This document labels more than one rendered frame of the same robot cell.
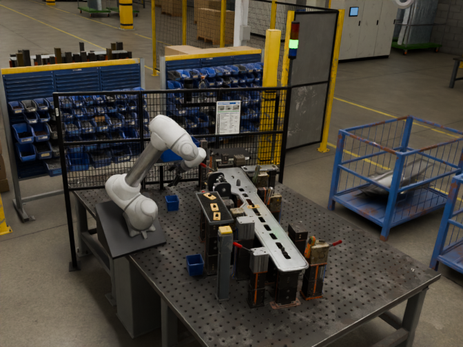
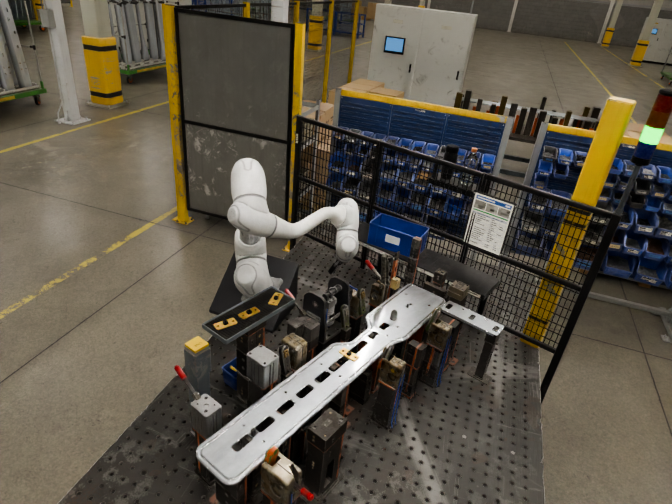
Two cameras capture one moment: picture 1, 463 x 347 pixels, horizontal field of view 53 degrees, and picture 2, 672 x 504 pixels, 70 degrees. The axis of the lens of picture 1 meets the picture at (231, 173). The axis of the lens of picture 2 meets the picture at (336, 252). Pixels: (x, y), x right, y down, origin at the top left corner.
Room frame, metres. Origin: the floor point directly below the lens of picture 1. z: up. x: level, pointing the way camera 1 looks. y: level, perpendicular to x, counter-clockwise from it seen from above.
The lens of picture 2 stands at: (1.75, -1.30, 2.34)
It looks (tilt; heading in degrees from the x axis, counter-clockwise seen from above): 30 degrees down; 53
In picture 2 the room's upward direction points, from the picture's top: 6 degrees clockwise
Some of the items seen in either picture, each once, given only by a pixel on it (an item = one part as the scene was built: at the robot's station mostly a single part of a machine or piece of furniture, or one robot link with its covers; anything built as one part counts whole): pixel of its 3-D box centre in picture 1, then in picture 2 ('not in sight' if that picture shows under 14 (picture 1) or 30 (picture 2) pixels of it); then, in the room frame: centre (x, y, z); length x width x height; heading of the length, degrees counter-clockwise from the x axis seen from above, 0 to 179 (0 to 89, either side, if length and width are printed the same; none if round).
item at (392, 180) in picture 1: (397, 173); not in sight; (4.67, -1.82, 0.47); 1.20 x 0.80 x 0.95; 125
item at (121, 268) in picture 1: (141, 283); not in sight; (2.74, 0.61, 0.33); 0.31 x 0.31 x 0.66; 37
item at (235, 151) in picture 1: (195, 156); (416, 256); (3.54, 0.30, 1.01); 0.90 x 0.22 x 0.03; 107
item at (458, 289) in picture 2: (238, 176); (452, 314); (3.49, -0.06, 0.88); 0.08 x 0.08 x 0.36; 17
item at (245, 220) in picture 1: (243, 248); (261, 394); (2.38, -0.10, 0.90); 0.13 x 0.10 x 0.41; 107
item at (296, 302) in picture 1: (287, 283); (231, 483); (2.14, -0.34, 0.84); 0.18 x 0.06 x 0.29; 107
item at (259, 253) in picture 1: (257, 277); (207, 440); (2.13, -0.17, 0.88); 0.11 x 0.10 x 0.36; 107
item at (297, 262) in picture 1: (255, 208); (347, 358); (2.73, -0.17, 1.00); 1.38 x 0.22 x 0.02; 17
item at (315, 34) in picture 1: (307, 87); not in sight; (6.22, -0.98, 1.00); 1.04 x 0.14 x 2.00; 127
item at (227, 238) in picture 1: (223, 265); (199, 391); (2.18, 0.02, 0.92); 0.08 x 0.08 x 0.44; 17
